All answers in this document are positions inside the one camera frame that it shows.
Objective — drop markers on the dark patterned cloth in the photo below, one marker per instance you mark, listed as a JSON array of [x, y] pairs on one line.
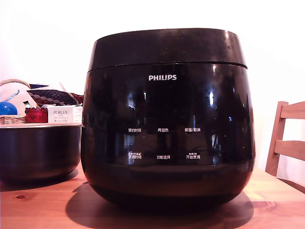
[[54, 96]]

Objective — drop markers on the black rice cooker lid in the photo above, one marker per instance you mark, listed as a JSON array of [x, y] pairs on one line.
[[166, 47]]

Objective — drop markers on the wooden chair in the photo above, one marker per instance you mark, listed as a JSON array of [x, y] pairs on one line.
[[277, 133]]

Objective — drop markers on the white Porlex box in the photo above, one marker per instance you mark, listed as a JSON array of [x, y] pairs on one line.
[[60, 114]]

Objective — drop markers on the red crinkled packet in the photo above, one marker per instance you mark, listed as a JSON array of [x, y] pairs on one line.
[[35, 116]]

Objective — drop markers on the blue ball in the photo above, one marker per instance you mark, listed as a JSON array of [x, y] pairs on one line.
[[7, 109]]

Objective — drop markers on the wicker basket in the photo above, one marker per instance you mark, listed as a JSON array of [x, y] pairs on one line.
[[12, 120]]

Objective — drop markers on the black rice cooker body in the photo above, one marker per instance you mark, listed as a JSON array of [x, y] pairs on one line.
[[166, 181]]

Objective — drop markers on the white bag with blue print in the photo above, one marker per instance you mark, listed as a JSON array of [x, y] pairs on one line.
[[9, 94]]

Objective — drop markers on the black inner pot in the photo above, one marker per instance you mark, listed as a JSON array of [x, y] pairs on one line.
[[38, 152]]

